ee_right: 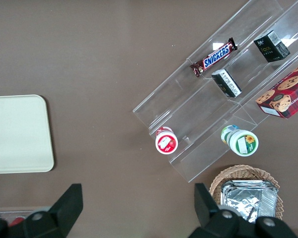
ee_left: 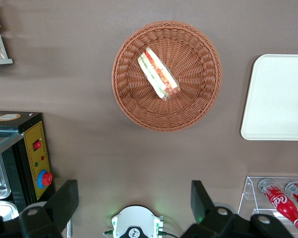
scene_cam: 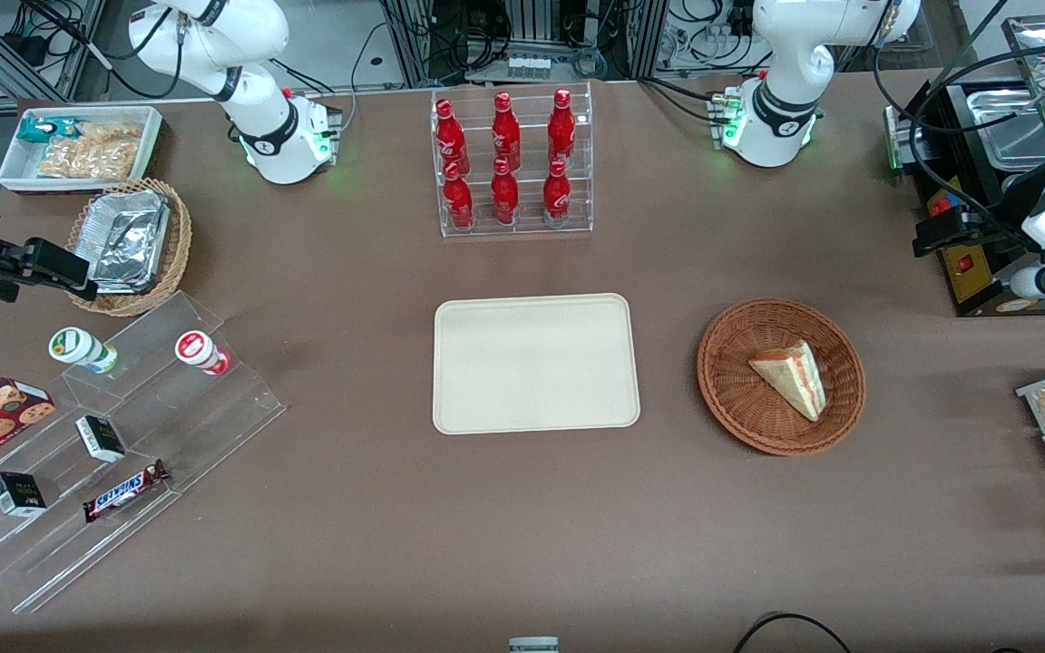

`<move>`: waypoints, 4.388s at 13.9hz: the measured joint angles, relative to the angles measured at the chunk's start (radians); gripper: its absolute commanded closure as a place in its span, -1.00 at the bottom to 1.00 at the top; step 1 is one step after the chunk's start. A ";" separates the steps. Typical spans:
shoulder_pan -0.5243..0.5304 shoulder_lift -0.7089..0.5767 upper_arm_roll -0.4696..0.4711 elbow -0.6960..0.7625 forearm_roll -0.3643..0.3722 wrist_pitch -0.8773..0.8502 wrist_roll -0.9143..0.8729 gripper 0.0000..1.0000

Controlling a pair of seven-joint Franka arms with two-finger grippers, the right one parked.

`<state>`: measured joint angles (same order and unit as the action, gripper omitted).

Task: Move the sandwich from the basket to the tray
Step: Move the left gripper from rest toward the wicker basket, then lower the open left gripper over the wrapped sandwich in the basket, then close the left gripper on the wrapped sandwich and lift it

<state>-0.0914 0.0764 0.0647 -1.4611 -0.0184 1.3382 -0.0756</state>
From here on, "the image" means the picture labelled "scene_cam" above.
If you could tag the aluminium frame rack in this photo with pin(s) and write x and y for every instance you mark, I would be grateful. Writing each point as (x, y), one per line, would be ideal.
(640, 36)

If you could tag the clear acrylic bottle rack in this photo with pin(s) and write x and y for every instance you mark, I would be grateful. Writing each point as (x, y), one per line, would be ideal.
(532, 222)

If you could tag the red lid yogurt cup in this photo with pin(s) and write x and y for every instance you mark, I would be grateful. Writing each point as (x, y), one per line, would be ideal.
(196, 349)

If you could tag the black food warmer appliance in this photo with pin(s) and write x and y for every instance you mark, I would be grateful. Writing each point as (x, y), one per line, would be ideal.
(971, 281)

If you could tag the grey terminal block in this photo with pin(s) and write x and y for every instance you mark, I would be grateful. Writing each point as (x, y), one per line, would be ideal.
(529, 65)

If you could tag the brown wicker basket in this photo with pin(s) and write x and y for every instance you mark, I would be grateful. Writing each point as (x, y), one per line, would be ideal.
(731, 399)

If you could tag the aluminium foil tray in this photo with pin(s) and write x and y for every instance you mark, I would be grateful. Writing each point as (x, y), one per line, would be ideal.
(128, 240)

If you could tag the grey device at table edge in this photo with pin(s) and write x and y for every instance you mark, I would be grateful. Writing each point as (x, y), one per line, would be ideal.
(533, 645)

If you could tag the clear acrylic stepped stand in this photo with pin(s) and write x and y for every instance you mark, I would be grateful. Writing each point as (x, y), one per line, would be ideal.
(205, 426)

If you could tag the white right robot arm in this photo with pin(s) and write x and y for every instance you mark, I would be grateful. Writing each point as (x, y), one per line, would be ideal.
(264, 122)

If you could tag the steel warmer pan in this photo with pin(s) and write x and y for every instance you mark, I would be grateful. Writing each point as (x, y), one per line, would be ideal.
(1008, 127)

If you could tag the red cola bottle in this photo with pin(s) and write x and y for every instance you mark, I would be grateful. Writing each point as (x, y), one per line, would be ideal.
(561, 131)
(557, 195)
(459, 201)
(504, 195)
(505, 134)
(451, 141)

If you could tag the snickers chocolate bar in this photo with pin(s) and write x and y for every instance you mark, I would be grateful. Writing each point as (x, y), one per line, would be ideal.
(123, 491)

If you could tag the clear bag of crackers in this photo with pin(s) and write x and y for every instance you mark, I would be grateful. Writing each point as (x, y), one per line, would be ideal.
(92, 154)

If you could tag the white rectangular bin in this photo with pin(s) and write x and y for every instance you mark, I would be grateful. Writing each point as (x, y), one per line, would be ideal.
(19, 168)

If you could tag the green snack packet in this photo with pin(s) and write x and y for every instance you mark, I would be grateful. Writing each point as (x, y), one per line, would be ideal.
(37, 129)

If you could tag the small black box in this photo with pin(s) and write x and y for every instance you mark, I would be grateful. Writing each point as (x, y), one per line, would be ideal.
(17, 494)
(101, 438)

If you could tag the triangular sandwich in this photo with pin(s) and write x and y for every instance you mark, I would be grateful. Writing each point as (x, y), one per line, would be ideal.
(790, 376)

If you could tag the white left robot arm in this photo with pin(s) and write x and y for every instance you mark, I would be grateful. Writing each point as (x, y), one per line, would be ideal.
(781, 109)

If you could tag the silver box with green light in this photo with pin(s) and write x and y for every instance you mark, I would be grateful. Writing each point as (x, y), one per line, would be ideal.
(896, 145)

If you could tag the light wicker basket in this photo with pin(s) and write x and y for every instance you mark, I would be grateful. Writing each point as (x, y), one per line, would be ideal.
(176, 245)

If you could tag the green lid yogurt cup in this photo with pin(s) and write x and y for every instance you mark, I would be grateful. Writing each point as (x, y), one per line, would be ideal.
(76, 346)

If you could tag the beige plastic tray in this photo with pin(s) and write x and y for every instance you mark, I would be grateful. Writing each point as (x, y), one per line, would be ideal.
(536, 363)

